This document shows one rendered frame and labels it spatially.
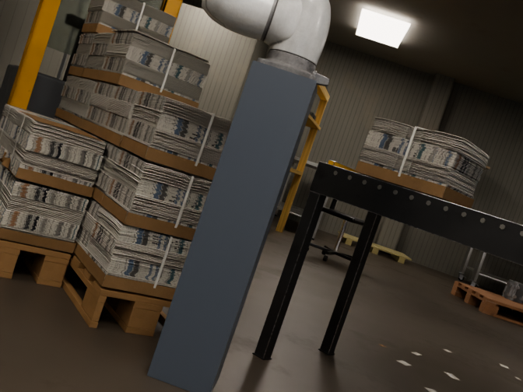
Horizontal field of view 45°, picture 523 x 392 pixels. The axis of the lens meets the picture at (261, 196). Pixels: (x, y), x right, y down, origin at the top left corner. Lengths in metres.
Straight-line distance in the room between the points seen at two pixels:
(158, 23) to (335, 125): 7.21
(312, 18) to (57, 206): 1.23
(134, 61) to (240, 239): 1.11
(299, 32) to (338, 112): 8.48
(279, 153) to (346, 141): 8.50
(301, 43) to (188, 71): 0.99
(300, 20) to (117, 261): 1.00
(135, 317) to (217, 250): 0.54
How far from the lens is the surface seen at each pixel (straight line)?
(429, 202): 2.25
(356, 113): 10.42
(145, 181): 2.21
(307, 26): 1.96
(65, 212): 2.58
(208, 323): 1.96
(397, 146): 2.46
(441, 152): 2.37
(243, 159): 1.89
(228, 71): 9.34
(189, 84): 2.85
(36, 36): 3.79
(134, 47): 2.74
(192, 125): 2.24
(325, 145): 10.36
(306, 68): 1.95
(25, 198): 2.54
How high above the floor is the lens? 0.72
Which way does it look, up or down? 3 degrees down
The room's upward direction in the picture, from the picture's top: 19 degrees clockwise
